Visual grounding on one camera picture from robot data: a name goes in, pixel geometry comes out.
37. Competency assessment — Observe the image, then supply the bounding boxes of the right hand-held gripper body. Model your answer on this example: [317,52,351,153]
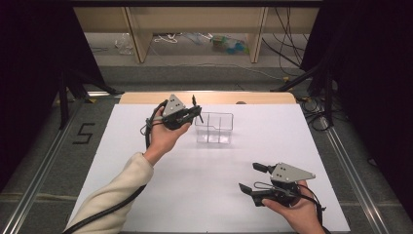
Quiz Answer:
[250,162,317,209]

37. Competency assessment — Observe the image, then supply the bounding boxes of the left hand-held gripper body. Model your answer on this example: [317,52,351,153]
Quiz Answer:
[161,94,196,132]

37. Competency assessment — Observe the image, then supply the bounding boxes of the clear plastic divided organizer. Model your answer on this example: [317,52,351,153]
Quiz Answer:
[194,110,235,146]

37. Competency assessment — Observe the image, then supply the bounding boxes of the person's left hand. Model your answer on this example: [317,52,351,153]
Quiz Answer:
[142,105,193,167]

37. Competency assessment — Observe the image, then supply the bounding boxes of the person's right hand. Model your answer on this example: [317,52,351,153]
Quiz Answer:
[260,178,326,234]

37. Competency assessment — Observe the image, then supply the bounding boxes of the wooden table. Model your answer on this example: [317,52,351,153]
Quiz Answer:
[118,91,298,106]

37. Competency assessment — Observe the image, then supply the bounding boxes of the white table sheet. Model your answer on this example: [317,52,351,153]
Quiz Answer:
[64,103,352,233]

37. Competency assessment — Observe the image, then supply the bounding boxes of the green and blue packet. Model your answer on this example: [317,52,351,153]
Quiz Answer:
[210,34,250,56]

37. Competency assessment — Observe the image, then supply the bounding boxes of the beige wooden shelf unit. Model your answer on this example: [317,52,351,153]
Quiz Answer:
[73,6,321,64]

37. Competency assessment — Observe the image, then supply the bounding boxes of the clear plastic bag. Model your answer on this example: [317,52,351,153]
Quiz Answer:
[113,31,135,56]

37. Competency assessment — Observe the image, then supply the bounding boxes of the black metal stand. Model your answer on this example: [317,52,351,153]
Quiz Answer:
[270,63,336,128]
[57,68,119,131]

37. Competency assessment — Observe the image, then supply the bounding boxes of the black curtain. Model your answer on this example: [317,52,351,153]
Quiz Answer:
[0,0,109,193]
[301,0,413,222]

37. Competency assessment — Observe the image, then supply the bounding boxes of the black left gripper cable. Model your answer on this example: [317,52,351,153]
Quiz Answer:
[60,99,169,234]

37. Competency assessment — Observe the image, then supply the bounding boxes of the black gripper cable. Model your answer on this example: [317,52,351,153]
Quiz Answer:
[60,99,169,234]
[297,183,333,234]

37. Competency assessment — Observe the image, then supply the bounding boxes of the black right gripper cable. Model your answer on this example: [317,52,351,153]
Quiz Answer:
[297,183,333,234]

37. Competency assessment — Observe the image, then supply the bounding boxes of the metal floor rail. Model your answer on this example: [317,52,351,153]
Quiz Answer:
[319,116,393,234]
[0,100,86,234]

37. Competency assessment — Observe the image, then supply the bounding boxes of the black floor cables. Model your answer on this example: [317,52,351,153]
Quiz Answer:
[297,95,333,133]

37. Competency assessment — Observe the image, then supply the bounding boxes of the white cord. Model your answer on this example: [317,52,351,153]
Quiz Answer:
[153,32,183,45]

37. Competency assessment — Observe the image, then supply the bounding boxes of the hanging black cables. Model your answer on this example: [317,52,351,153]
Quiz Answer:
[260,7,310,78]

